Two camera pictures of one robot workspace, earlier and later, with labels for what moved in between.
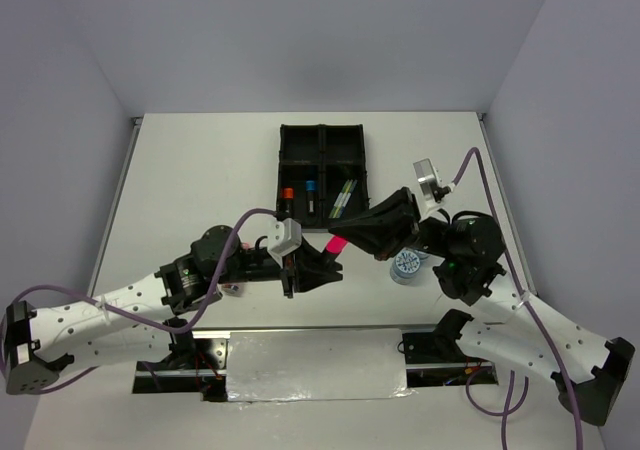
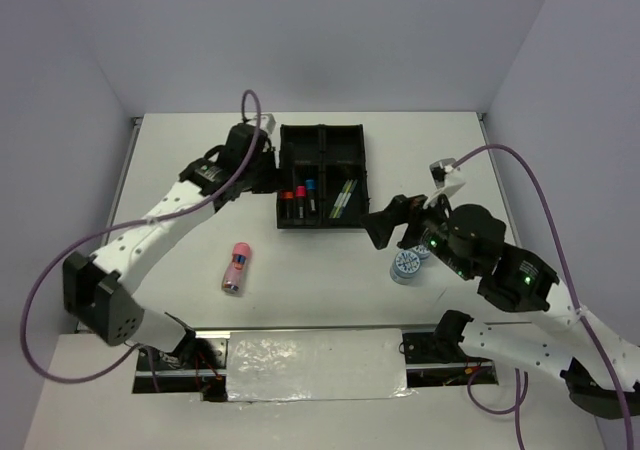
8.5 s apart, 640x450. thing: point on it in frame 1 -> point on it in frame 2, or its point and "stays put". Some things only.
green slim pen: (341, 193) stays put
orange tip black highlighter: (288, 208) stays put
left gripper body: (289, 273) -> (265, 177)
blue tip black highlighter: (311, 203) stays put
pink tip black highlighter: (330, 257) -> (301, 205)
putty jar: (422, 256) stays put
